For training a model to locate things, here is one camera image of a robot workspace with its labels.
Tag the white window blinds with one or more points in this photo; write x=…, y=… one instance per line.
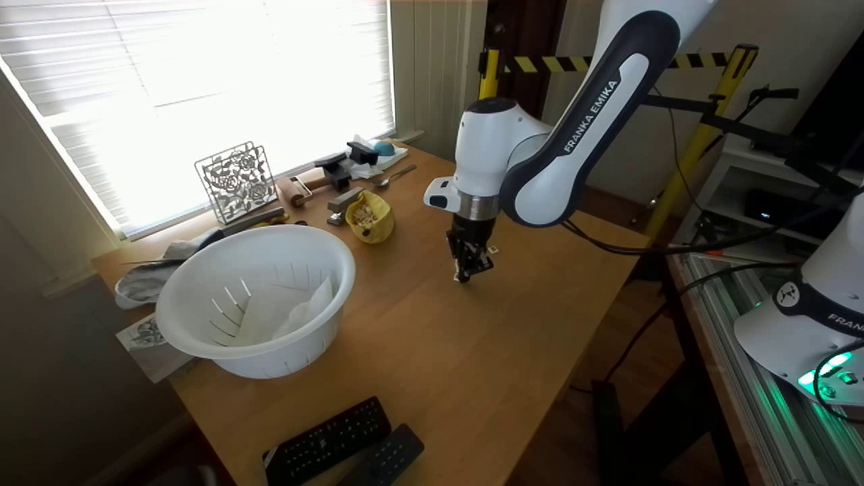
x=198, y=98

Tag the large black remote control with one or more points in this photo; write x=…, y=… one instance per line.
x=328, y=445

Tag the silver metal spoon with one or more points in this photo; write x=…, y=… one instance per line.
x=395, y=176

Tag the yellow post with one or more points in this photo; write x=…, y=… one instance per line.
x=486, y=86
x=696, y=149

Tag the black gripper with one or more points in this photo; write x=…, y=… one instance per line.
x=471, y=237

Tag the white grey cloth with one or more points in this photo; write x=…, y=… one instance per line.
x=156, y=275

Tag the black stapler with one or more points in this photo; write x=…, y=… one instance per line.
x=334, y=169

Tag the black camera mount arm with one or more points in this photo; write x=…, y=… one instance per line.
x=773, y=140

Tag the brown wooden piece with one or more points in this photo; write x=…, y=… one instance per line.
x=294, y=191

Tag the black monitor screen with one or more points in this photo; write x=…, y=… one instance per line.
x=838, y=109

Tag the white shelf unit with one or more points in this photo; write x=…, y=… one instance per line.
x=783, y=194

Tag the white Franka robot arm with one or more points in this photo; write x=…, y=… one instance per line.
x=583, y=126

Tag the small yellow bowl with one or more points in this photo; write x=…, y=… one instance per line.
x=371, y=221

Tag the small blue object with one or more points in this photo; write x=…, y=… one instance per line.
x=384, y=146

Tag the black box device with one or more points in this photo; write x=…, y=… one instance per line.
x=792, y=213

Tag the black flat device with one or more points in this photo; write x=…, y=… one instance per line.
x=361, y=153

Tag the white flat tray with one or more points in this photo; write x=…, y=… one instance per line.
x=382, y=161

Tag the small black remote control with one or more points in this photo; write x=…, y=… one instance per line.
x=386, y=457

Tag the printed white paper sheet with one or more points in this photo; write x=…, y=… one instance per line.
x=149, y=346

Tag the small black camera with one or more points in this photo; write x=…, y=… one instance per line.
x=776, y=94

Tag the yellow black striped bar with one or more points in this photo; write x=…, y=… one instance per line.
x=703, y=60

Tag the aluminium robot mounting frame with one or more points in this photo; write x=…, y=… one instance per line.
x=773, y=396

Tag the large white plastic bowl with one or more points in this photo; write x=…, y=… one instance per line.
x=257, y=300

